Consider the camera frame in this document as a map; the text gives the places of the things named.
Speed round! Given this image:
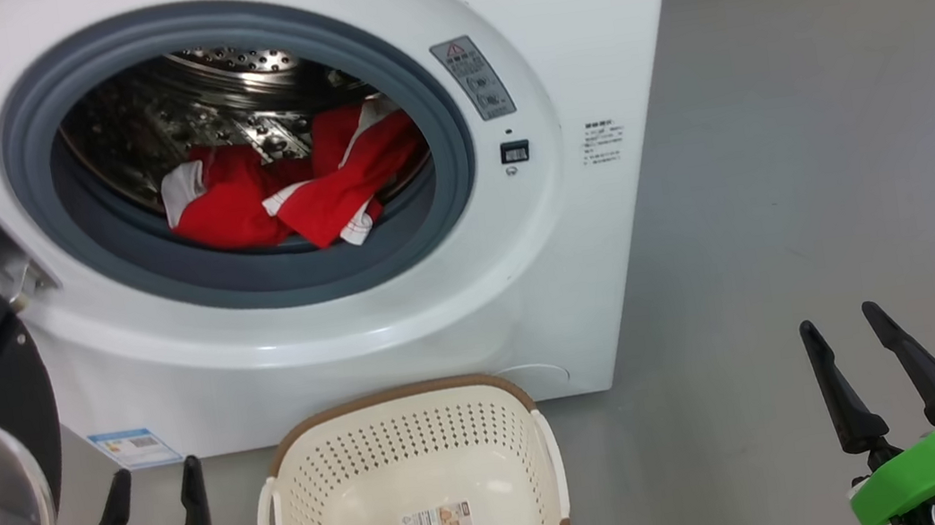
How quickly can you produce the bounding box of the blue energy label sticker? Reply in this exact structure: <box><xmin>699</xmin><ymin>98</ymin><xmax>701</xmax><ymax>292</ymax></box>
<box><xmin>87</xmin><ymin>423</ymin><xmax>184</xmax><ymax>476</ymax></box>

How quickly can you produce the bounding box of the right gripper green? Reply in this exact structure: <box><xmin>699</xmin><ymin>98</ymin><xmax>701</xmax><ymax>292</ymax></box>
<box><xmin>797</xmin><ymin>293</ymin><xmax>935</xmax><ymax>525</ymax></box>

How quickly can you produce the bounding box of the red and white garment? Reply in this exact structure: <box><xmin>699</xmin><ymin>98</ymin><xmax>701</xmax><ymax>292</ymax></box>
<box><xmin>151</xmin><ymin>92</ymin><xmax>440</xmax><ymax>271</ymax></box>

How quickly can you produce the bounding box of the cream perforated basket brown rim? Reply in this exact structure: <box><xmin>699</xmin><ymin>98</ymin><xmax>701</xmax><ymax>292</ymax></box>
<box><xmin>240</xmin><ymin>365</ymin><xmax>573</xmax><ymax>525</ymax></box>

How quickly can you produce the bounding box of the grey warning sticker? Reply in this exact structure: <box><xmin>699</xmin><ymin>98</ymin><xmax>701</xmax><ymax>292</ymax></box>
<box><xmin>428</xmin><ymin>30</ymin><xmax>518</xmax><ymax>128</ymax></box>

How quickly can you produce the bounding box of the round white filter cover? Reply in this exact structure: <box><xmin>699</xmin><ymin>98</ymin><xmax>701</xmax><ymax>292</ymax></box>
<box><xmin>495</xmin><ymin>359</ymin><xmax>573</xmax><ymax>404</ymax></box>

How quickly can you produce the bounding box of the white front-load washing machine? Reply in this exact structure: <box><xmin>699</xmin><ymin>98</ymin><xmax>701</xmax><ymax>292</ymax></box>
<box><xmin>0</xmin><ymin>0</ymin><xmax>735</xmax><ymax>487</ymax></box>

